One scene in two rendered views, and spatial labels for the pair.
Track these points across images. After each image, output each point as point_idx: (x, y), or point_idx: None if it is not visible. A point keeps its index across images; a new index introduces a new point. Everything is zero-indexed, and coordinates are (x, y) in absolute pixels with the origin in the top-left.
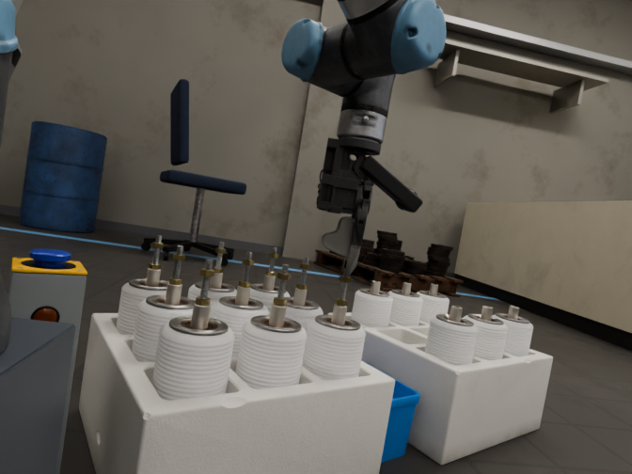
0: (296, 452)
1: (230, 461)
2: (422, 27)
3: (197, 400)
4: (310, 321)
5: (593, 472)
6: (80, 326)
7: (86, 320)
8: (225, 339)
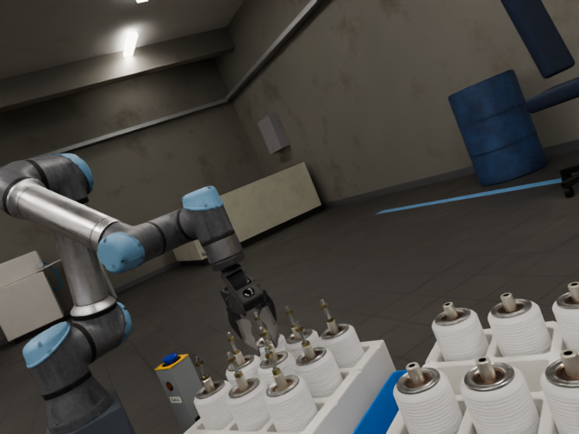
0: None
1: None
2: (104, 261)
3: (202, 431)
4: None
5: None
6: (373, 326)
7: (385, 318)
8: (205, 400)
